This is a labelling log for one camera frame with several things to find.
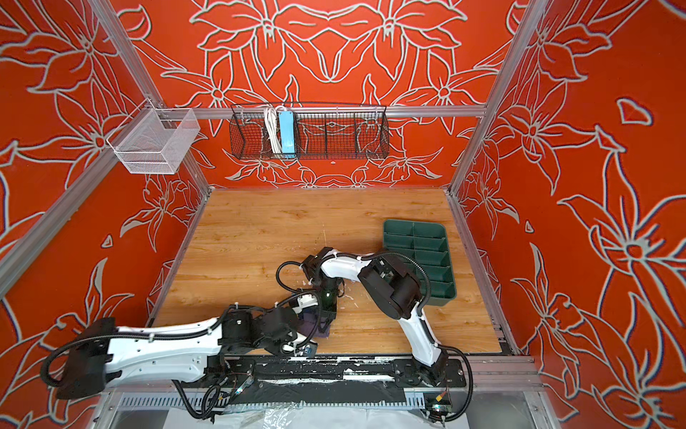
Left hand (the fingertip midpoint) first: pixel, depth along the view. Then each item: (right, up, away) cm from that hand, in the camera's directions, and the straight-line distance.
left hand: (301, 327), depth 77 cm
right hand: (+5, -1, +5) cm, 7 cm away
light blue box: (-7, +61, +13) cm, 63 cm away
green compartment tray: (+44, +22, +21) cm, 54 cm away
